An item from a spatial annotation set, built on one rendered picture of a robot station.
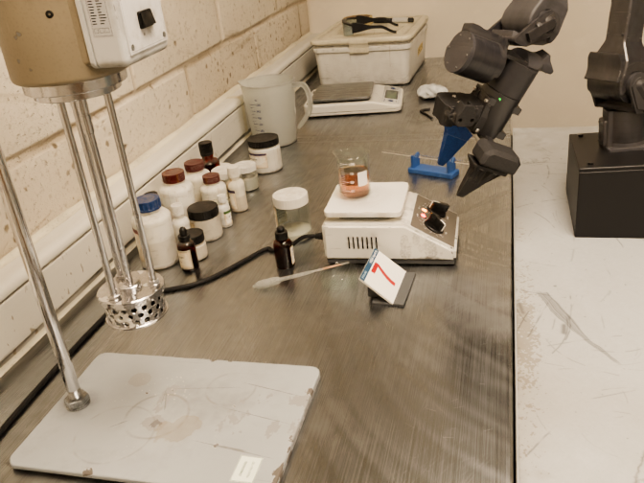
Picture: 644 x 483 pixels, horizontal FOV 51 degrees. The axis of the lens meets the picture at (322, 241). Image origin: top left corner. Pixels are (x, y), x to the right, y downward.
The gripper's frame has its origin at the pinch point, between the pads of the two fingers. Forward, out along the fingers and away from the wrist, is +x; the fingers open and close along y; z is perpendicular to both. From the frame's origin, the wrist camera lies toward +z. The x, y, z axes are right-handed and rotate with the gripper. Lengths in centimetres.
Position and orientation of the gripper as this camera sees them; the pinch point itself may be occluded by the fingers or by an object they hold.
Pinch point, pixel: (460, 161)
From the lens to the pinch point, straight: 104.7
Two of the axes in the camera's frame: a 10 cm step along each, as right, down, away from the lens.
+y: 1.7, 5.9, -7.9
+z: -9.0, -2.3, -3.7
